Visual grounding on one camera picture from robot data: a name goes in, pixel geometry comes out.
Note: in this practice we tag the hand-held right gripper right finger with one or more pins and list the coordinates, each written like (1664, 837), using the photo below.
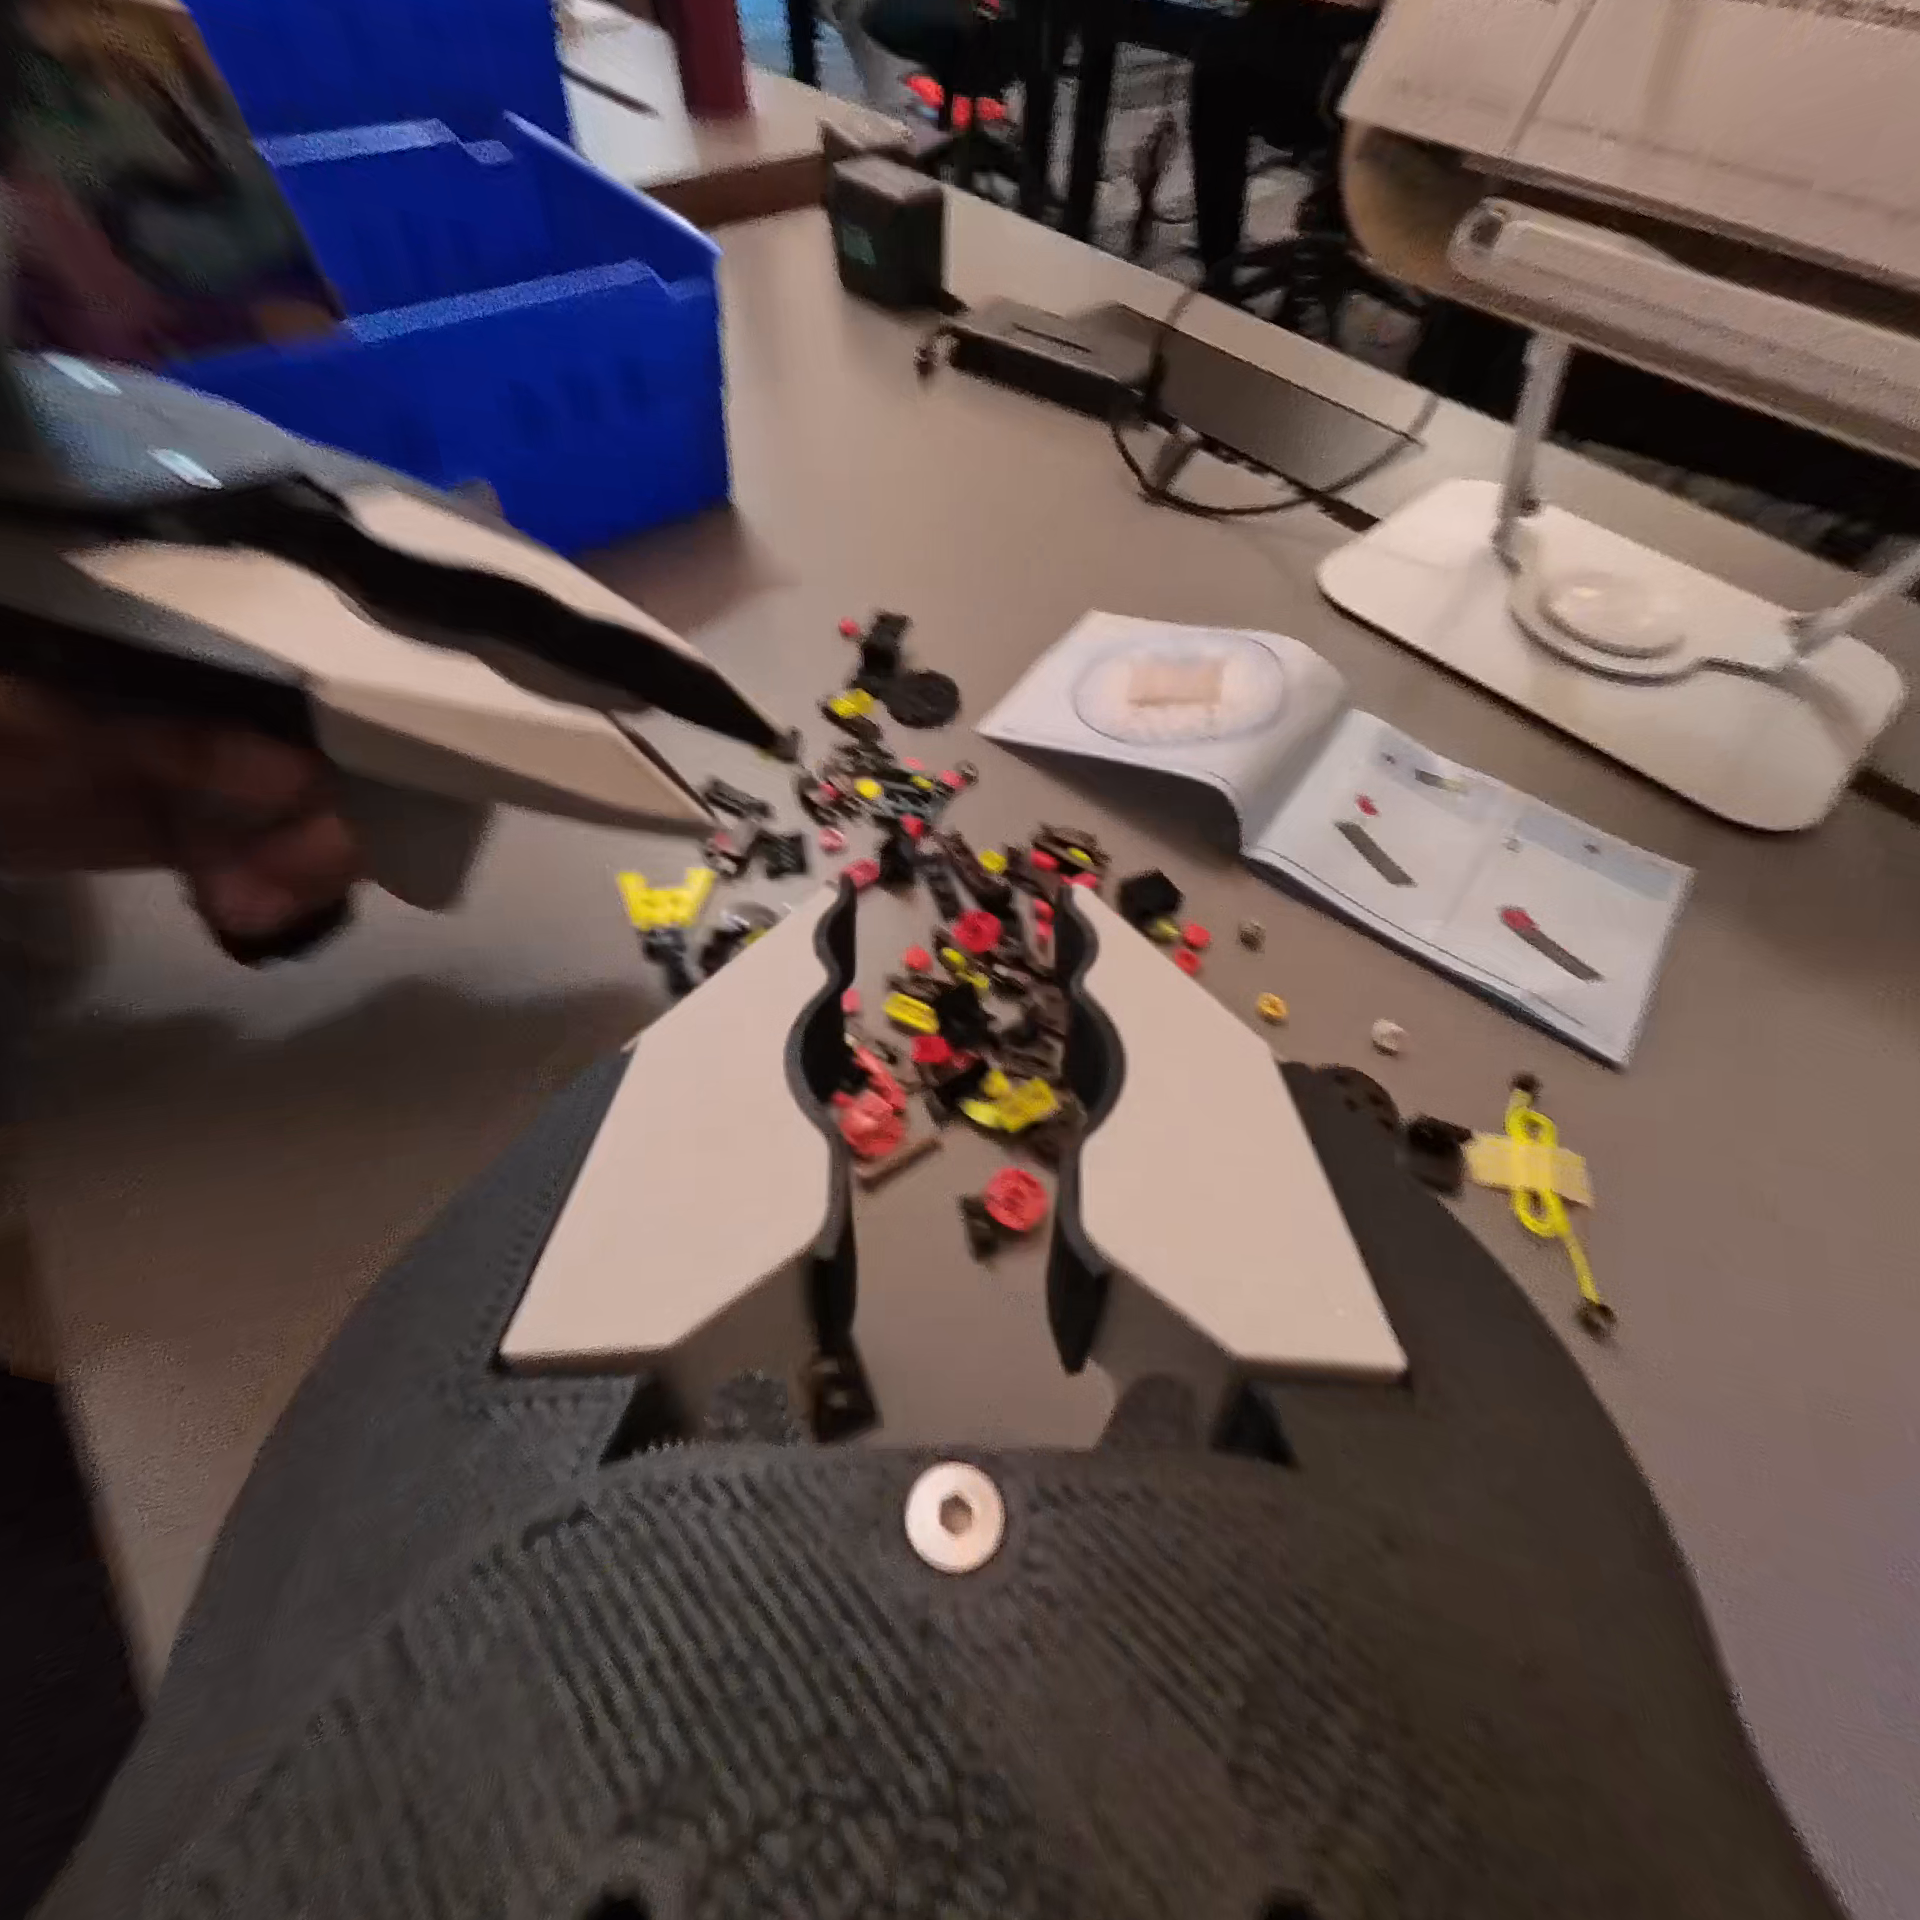
(1215, 1200)

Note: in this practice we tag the brown wooden desk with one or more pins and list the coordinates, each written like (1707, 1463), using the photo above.
(750, 149)

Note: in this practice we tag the blue tagged storage bin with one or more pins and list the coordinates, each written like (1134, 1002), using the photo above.
(570, 405)

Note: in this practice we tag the open lego instruction booklet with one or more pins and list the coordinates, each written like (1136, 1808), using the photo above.
(1350, 809)

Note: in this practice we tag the grey box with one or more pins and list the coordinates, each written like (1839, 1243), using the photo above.
(863, 135)

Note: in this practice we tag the blue plastic storage bin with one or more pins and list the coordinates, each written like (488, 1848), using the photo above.
(376, 61)

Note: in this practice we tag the black box with green rings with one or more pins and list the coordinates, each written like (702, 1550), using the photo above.
(886, 233)

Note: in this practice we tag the person's left hand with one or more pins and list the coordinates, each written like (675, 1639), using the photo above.
(150, 795)

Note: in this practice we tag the maroon water bottle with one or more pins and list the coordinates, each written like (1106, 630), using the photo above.
(716, 54)

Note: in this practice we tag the yellow lego box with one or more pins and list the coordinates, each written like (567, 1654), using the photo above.
(135, 195)

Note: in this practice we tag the white book stand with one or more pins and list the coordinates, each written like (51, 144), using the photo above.
(1725, 720)

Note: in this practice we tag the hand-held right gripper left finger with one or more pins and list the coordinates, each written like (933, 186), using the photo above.
(704, 1184)

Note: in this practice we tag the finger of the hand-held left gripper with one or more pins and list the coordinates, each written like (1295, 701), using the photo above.
(451, 720)
(510, 555)

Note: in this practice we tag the black power adapter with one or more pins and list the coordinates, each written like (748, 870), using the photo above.
(1050, 360)

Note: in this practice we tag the pile of lego pieces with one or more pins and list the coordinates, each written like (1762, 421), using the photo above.
(917, 698)

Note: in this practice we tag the printed instruction sheet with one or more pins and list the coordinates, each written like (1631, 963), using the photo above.
(1651, 89)

